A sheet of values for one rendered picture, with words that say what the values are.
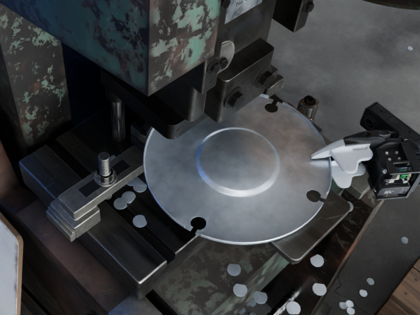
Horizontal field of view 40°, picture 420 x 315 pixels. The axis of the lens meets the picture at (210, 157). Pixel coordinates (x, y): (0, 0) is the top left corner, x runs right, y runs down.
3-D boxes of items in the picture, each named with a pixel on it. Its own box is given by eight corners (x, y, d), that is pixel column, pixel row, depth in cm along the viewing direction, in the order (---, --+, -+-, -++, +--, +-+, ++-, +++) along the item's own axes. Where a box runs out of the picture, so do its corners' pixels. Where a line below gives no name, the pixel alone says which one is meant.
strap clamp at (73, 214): (154, 181, 94) (155, 142, 86) (71, 242, 86) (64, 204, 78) (130, 159, 97) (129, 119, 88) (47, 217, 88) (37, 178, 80)
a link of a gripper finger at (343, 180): (317, 184, 87) (375, 179, 88) (307, 153, 90) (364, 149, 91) (313, 195, 89) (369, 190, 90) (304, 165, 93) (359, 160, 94)
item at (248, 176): (105, 189, 84) (105, 186, 83) (200, 69, 100) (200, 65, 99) (286, 280, 77) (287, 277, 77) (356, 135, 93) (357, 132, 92)
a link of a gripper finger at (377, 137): (347, 139, 86) (402, 135, 88) (345, 131, 87) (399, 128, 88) (340, 158, 90) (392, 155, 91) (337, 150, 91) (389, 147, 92)
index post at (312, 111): (309, 135, 104) (322, 99, 96) (299, 144, 102) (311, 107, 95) (297, 127, 105) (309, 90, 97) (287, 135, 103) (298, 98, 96)
